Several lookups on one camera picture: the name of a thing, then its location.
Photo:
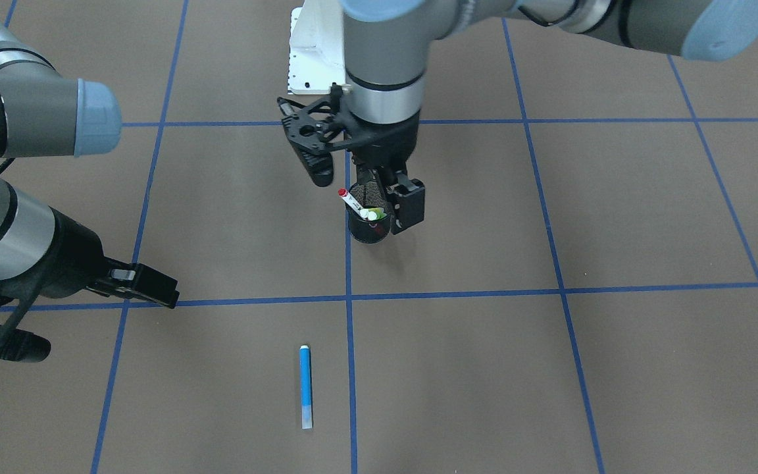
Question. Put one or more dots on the blue marker pen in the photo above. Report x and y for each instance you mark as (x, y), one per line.
(306, 387)

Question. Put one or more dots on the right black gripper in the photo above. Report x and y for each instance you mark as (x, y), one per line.
(77, 259)

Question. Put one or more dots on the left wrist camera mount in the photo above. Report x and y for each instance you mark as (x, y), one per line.
(325, 126)

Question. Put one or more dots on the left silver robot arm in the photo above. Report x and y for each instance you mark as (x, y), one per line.
(387, 47)

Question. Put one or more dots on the red marker pen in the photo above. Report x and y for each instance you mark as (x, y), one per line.
(352, 203)

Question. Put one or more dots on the green marker pen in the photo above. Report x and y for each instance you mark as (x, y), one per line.
(374, 214)

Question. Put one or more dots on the black mesh pen cup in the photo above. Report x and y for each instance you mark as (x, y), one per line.
(368, 232)

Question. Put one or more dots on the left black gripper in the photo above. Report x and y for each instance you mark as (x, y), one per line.
(397, 141)

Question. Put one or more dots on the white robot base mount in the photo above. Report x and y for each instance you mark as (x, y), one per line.
(316, 48)

